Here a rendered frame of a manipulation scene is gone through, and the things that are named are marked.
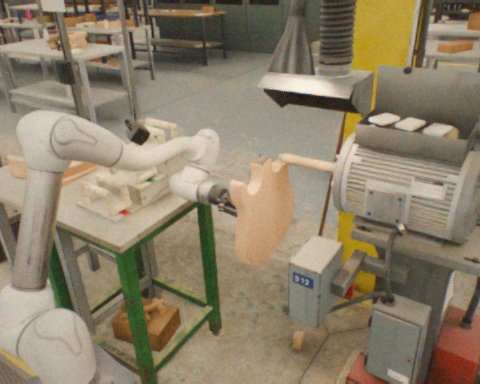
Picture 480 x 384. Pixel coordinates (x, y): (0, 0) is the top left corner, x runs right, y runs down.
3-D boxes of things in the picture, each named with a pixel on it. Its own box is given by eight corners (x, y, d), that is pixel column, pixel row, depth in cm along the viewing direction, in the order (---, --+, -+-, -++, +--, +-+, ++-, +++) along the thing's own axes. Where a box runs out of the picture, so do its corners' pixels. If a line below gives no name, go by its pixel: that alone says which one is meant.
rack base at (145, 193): (170, 192, 200) (167, 174, 196) (143, 208, 189) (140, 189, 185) (130, 178, 215) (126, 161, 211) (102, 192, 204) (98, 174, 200)
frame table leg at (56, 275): (86, 351, 241) (45, 208, 199) (77, 359, 237) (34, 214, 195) (79, 347, 244) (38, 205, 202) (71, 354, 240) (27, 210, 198)
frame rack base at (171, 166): (192, 180, 210) (188, 146, 202) (170, 193, 200) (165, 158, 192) (152, 167, 225) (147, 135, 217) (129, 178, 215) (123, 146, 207)
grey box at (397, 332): (419, 371, 142) (448, 226, 117) (410, 395, 135) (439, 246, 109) (373, 350, 150) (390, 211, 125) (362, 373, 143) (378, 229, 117)
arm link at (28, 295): (12, 372, 131) (-31, 344, 142) (60, 353, 145) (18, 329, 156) (52, 110, 123) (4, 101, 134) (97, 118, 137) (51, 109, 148)
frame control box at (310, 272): (390, 317, 136) (400, 248, 124) (365, 367, 120) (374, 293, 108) (315, 289, 148) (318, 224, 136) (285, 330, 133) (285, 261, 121)
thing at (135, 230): (223, 307, 241) (213, 184, 206) (147, 386, 199) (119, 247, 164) (141, 270, 273) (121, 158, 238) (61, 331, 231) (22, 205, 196)
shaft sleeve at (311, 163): (334, 162, 140) (331, 171, 139) (336, 165, 143) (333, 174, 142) (284, 151, 149) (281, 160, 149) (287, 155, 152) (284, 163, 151)
